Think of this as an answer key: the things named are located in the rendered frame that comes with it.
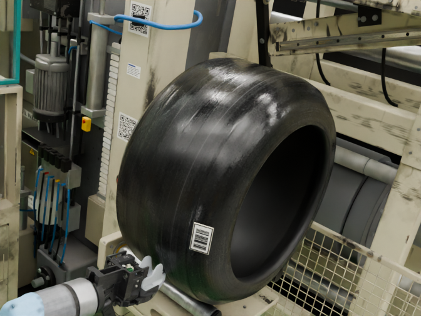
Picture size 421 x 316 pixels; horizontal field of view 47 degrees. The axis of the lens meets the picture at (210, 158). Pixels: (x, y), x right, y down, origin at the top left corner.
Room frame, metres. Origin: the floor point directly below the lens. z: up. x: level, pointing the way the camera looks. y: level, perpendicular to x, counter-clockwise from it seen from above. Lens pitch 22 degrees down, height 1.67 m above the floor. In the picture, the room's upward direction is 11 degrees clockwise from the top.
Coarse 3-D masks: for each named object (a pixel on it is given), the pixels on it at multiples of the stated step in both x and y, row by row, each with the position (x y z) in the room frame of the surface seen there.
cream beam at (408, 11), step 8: (344, 0) 1.19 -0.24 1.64; (352, 0) 1.18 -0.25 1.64; (360, 0) 1.17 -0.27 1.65; (368, 0) 1.15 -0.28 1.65; (376, 0) 1.14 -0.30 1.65; (384, 0) 1.13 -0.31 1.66; (392, 0) 1.12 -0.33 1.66; (400, 0) 1.12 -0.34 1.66; (408, 0) 1.11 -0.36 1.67; (416, 0) 1.09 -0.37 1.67; (384, 8) 1.13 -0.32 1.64; (392, 8) 1.12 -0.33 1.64; (400, 8) 1.11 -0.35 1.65; (408, 8) 1.10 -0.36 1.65; (416, 8) 1.09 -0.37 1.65
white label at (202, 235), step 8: (200, 224) 0.80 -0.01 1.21; (192, 232) 0.80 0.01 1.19; (200, 232) 0.80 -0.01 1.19; (208, 232) 0.80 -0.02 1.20; (192, 240) 0.80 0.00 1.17; (200, 240) 0.80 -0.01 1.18; (208, 240) 0.80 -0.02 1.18; (192, 248) 0.80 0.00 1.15; (200, 248) 0.80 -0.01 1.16; (208, 248) 0.79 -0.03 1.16
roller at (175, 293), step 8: (120, 248) 1.10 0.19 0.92; (128, 248) 1.10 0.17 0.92; (160, 288) 0.99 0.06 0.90; (168, 288) 0.98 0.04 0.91; (176, 288) 0.97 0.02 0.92; (168, 296) 0.98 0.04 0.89; (176, 296) 0.96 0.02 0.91; (184, 296) 0.95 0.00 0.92; (184, 304) 0.94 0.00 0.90; (192, 304) 0.93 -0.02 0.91; (200, 304) 0.93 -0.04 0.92; (208, 304) 0.93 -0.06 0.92; (192, 312) 0.93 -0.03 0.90; (200, 312) 0.91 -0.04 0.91; (208, 312) 0.91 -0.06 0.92; (216, 312) 0.91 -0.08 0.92
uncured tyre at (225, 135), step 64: (256, 64) 1.13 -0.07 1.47; (192, 128) 0.90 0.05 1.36; (256, 128) 0.89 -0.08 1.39; (320, 128) 1.08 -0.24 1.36; (128, 192) 0.90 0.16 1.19; (192, 192) 0.82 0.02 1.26; (256, 192) 1.32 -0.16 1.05; (320, 192) 1.17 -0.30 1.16; (192, 256) 0.81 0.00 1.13; (256, 256) 1.16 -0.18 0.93
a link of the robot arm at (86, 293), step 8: (72, 280) 0.70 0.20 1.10; (80, 280) 0.70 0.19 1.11; (88, 280) 0.72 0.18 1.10; (72, 288) 0.73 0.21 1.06; (80, 288) 0.68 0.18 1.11; (88, 288) 0.69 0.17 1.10; (80, 296) 0.67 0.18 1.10; (88, 296) 0.68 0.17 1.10; (96, 296) 0.69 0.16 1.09; (80, 304) 0.66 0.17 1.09; (88, 304) 0.67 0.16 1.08; (96, 304) 0.68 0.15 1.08; (80, 312) 0.66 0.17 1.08; (88, 312) 0.67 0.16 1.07
